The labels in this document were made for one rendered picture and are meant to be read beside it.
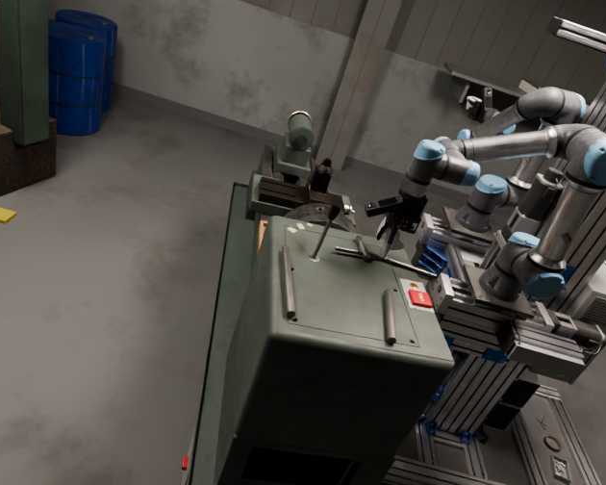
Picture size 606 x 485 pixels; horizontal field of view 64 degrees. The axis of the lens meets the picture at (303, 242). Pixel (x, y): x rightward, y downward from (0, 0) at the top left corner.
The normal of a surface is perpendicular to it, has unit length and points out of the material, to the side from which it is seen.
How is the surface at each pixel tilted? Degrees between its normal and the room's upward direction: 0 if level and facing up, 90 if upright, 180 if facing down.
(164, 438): 0
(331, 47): 90
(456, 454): 0
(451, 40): 90
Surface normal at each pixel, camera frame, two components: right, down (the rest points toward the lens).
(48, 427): 0.29, -0.81
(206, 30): -0.08, 0.52
